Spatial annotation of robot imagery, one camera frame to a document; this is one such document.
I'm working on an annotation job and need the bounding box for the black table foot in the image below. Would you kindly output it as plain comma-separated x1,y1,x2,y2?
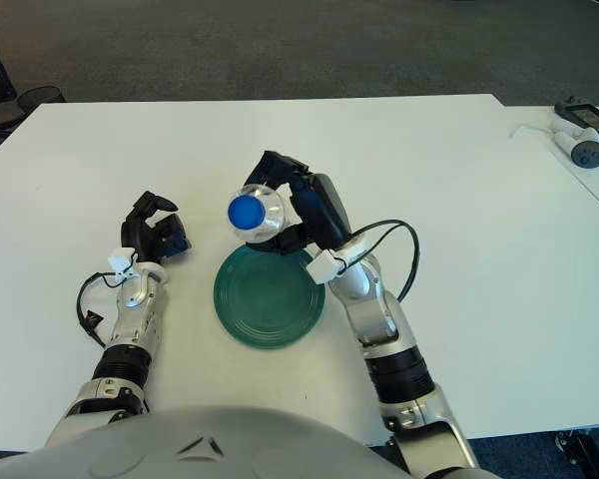
554,431,599,479

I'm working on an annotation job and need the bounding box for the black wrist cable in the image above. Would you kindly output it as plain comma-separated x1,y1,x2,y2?
346,219,423,304
76,271,126,349

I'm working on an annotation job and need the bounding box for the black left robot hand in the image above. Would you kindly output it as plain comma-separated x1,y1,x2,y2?
120,190,192,264

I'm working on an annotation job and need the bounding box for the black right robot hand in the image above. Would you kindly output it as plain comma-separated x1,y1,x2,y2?
242,150,354,256

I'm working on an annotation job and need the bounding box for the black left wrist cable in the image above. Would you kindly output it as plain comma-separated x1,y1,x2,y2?
76,271,126,349

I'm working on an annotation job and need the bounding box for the black handheld screen device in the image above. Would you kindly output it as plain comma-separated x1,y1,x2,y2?
553,97,599,140

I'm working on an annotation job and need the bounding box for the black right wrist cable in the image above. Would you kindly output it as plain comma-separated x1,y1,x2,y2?
346,219,423,304

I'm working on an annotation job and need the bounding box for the black mesh wastebasket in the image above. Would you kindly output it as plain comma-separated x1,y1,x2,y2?
17,85,66,116

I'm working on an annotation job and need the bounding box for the white and blue controller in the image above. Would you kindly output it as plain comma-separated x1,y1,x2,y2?
551,118,599,169

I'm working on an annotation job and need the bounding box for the clear bottle with blue cap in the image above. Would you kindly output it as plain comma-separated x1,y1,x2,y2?
227,183,294,245

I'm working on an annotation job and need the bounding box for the grey robot torso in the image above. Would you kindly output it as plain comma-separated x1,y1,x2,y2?
0,404,410,479

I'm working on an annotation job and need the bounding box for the green round plate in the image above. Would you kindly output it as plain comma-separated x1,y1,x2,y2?
213,246,326,350

